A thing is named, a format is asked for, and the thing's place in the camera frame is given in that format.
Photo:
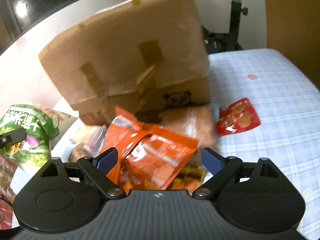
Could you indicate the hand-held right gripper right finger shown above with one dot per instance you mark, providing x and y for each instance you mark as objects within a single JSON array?
[{"x": 212, "y": 162}]

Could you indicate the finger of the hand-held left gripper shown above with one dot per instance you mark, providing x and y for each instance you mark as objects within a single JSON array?
[{"x": 13, "y": 137}]

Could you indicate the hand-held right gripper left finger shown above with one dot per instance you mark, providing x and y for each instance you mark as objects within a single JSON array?
[{"x": 108, "y": 160}]

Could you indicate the green snack bag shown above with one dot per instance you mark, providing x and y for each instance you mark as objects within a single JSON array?
[{"x": 32, "y": 127}]

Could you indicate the orange snack packet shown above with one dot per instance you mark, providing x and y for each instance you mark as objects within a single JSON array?
[{"x": 155, "y": 155}]

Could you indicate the taped cardboard box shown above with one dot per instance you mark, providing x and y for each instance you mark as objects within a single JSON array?
[{"x": 120, "y": 55}]

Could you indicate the yellow snack packet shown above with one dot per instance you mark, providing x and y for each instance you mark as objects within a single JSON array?
[{"x": 188, "y": 177}]

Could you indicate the clear packet of beige snack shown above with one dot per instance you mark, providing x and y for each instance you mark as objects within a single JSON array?
[{"x": 86, "y": 135}]

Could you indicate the clear packet of pinkish crackers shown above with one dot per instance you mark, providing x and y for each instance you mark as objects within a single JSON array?
[{"x": 192, "y": 125}]

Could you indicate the red patterned packet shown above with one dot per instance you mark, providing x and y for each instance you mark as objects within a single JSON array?
[{"x": 6, "y": 185}]

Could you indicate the red snack packet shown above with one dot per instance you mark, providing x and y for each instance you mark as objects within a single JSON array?
[{"x": 237, "y": 117}]

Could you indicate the small pink candy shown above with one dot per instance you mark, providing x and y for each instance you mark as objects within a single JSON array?
[{"x": 251, "y": 77}]

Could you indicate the dark glass window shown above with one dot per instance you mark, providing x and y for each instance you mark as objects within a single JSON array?
[{"x": 37, "y": 2}]

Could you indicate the black metal stand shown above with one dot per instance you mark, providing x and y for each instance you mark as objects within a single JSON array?
[{"x": 235, "y": 20}]

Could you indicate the brown wooden board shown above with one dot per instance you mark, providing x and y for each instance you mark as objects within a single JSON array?
[{"x": 292, "y": 25}]

